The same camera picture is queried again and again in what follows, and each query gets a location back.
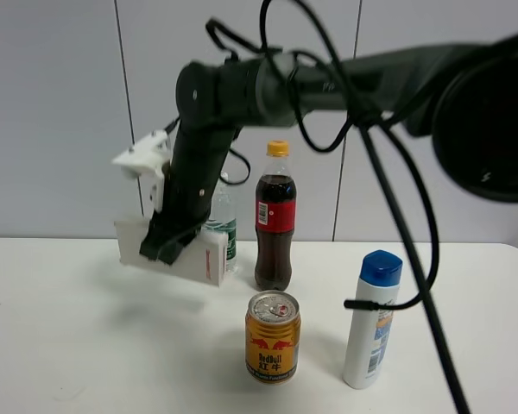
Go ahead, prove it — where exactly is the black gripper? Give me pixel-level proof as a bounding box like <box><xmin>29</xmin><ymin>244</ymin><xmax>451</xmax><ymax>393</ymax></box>
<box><xmin>139</xmin><ymin>124</ymin><xmax>235</xmax><ymax>265</ymax></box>

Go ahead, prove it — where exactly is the white cardboard box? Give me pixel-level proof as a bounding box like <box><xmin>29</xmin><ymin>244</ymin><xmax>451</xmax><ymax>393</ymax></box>
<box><xmin>114</xmin><ymin>217</ymin><xmax>228</xmax><ymax>286</ymax></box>

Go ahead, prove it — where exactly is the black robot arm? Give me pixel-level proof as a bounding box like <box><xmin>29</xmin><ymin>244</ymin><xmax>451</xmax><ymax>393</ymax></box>
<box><xmin>140</xmin><ymin>34</ymin><xmax>518</xmax><ymax>264</ymax></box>

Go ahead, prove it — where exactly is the clear water bottle green label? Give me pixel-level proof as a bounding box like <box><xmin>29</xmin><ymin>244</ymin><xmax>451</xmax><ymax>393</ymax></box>
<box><xmin>205</xmin><ymin>172</ymin><xmax>237</xmax><ymax>274</ymax></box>

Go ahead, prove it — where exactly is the cola bottle yellow cap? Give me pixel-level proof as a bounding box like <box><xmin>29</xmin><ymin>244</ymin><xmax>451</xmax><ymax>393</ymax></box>
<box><xmin>255</xmin><ymin>141</ymin><xmax>297</xmax><ymax>291</ymax></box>

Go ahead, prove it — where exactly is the gold Red Bull can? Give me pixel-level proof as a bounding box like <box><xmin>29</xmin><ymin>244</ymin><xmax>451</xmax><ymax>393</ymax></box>
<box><xmin>245</xmin><ymin>290</ymin><xmax>301</xmax><ymax>385</ymax></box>

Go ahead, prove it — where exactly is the white shampoo bottle blue cap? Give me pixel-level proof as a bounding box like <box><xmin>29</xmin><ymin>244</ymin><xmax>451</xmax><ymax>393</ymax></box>
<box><xmin>343</xmin><ymin>250</ymin><xmax>402</xmax><ymax>390</ymax></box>

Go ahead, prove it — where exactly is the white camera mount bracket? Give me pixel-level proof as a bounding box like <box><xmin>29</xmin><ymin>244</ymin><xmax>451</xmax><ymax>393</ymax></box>
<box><xmin>111</xmin><ymin>129</ymin><xmax>171</xmax><ymax>213</ymax></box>

